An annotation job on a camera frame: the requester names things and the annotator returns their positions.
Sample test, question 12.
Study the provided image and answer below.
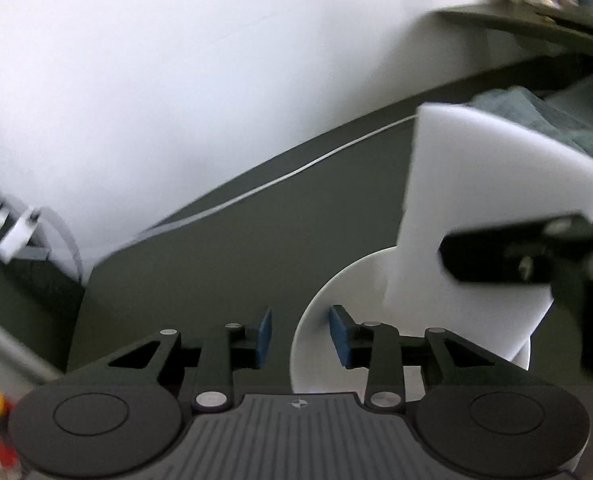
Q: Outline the white ceramic bowl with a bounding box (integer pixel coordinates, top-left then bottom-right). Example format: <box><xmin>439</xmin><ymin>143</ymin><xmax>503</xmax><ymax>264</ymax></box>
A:
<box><xmin>290</xmin><ymin>247</ymin><xmax>549</xmax><ymax>406</ymax></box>

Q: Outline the white melamine sponge block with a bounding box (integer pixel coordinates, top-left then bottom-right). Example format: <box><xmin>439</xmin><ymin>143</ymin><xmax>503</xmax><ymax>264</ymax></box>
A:
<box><xmin>383</xmin><ymin>104</ymin><xmax>593</xmax><ymax>360</ymax></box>

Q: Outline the teal striped dish towel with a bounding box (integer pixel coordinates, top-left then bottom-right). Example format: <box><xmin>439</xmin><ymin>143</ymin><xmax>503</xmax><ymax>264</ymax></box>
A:
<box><xmin>469</xmin><ymin>87</ymin><xmax>593</xmax><ymax>158</ymax></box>

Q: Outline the white curved pole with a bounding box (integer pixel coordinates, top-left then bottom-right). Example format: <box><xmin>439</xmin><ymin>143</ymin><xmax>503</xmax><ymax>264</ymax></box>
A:
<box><xmin>0</xmin><ymin>325</ymin><xmax>62</xmax><ymax>382</ymax></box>

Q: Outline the white charging cable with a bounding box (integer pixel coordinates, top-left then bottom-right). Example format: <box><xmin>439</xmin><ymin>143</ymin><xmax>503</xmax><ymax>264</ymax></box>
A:
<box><xmin>137</xmin><ymin>112</ymin><xmax>421</xmax><ymax>238</ymax></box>

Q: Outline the dark wall shelf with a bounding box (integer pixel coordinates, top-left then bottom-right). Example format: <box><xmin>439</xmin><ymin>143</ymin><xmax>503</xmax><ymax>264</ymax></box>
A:
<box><xmin>435</xmin><ymin>2</ymin><xmax>593</xmax><ymax>56</ymax></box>

